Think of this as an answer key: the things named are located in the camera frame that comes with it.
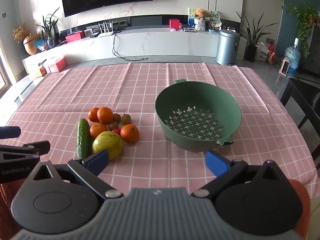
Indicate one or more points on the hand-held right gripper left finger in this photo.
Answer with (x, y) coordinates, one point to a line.
(96, 160)

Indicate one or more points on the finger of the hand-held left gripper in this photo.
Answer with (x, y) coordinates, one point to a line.
(37, 148)
(10, 132)

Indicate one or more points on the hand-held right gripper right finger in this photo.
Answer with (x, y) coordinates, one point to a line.
(216, 163)

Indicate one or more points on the green cucumber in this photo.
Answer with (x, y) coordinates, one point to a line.
(83, 137)

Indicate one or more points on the orange tangerine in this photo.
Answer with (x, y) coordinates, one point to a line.
(98, 130)
(130, 133)
(93, 114)
(105, 115)

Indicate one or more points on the red cherry tomato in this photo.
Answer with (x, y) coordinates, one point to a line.
(116, 131)

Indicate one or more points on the green colander bowl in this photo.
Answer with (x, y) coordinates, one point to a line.
(197, 120)

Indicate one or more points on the red-brown cloth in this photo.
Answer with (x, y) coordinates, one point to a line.
(6, 205)
(301, 192)

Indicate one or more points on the small brown round fruit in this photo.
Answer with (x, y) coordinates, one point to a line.
(113, 125)
(125, 119)
(116, 117)

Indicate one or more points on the small orange box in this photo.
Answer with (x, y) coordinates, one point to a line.
(43, 71)

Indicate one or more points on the pink box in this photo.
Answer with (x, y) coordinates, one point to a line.
(57, 65)

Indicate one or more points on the pink checkered tablecloth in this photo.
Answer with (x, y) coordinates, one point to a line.
(140, 90)

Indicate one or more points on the orange round vase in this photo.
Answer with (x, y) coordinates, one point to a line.
(31, 45)

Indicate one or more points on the dried yellow flowers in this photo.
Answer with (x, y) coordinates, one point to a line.
(20, 32)

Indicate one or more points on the black chair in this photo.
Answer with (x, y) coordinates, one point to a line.
(302, 97)

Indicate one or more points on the green potted orchid plant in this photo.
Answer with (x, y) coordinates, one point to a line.
(48, 28)

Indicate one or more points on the flat red box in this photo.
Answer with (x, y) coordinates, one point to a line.
(75, 37)

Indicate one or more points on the grey-blue trash can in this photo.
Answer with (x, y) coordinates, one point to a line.
(227, 47)

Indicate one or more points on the small pink white appliance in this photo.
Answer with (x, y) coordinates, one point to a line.
(285, 66)

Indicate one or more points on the white plastic bag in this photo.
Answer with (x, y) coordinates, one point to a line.
(261, 52)

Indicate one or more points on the red orange bag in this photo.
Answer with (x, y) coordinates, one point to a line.
(271, 55)

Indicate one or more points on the small white clock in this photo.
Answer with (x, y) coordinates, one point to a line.
(88, 33)

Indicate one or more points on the tall leafy potted plant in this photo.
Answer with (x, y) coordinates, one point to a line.
(252, 40)

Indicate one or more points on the white router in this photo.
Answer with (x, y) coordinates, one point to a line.
(106, 31)

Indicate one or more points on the blue water jug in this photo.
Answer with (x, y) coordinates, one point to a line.
(292, 56)

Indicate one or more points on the white marble tv cabinet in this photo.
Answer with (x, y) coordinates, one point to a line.
(155, 42)

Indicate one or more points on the round decorated plate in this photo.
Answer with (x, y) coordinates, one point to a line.
(213, 15)

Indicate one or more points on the black rectangular box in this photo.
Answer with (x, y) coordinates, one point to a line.
(147, 21)

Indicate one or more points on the brown teddy bear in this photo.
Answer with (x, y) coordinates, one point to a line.
(200, 14)

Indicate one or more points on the dark grey cabinet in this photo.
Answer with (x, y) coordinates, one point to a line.
(314, 50)

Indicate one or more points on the green hanging vine plant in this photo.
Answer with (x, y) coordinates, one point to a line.
(303, 17)

